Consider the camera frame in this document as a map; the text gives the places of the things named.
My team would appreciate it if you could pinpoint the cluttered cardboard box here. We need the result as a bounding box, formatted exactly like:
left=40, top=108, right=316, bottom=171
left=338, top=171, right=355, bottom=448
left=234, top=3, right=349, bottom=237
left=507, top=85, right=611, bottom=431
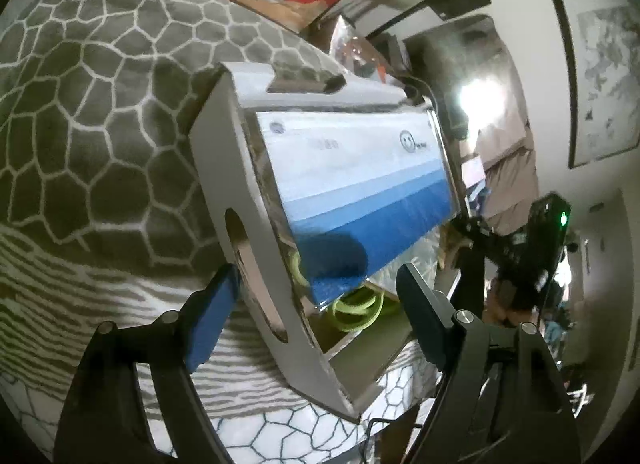
left=327, top=14, right=402, bottom=81

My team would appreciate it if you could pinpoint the blue white packet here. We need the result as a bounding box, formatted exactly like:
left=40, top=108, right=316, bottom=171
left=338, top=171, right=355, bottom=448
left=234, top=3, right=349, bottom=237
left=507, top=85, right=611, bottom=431
left=255, top=109, right=464, bottom=306

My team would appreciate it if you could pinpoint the sofa with brown cover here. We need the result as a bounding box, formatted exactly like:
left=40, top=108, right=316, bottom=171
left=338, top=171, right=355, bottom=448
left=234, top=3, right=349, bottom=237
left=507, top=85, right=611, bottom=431
left=464, top=93, right=542, bottom=236

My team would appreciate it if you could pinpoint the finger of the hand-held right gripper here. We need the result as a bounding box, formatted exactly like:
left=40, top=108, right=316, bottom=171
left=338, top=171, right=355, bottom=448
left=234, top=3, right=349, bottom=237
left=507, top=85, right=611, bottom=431
left=475, top=237, right=532, bottom=271
left=447, top=217, right=502, bottom=246

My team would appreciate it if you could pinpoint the black power strip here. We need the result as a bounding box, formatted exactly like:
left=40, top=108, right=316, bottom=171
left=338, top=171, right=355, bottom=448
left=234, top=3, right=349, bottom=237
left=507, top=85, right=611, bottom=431
left=449, top=73, right=507, bottom=131

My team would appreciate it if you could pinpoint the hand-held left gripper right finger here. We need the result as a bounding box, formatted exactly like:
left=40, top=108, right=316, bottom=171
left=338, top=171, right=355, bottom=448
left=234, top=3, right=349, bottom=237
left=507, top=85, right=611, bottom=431
left=395, top=263, right=583, bottom=464

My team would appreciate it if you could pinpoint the green cable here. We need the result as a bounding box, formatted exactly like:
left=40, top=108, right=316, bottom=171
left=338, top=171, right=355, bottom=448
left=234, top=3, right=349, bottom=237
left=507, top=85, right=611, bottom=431
left=290, top=251, right=401, bottom=333

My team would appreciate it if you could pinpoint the framed painting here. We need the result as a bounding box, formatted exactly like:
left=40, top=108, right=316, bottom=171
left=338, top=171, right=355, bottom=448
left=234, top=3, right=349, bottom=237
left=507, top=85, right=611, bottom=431
left=546, top=0, right=640, bottom=171

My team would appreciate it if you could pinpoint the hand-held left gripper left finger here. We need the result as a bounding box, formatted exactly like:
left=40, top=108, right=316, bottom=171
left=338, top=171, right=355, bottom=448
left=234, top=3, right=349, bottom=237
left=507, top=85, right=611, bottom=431
left=52, top=264, right=244, bottom=464

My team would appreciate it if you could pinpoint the white cardboard carrier box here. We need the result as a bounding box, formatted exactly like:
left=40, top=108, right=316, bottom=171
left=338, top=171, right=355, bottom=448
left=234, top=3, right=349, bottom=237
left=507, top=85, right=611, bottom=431
left=189, top=62, right=469, bottom=421

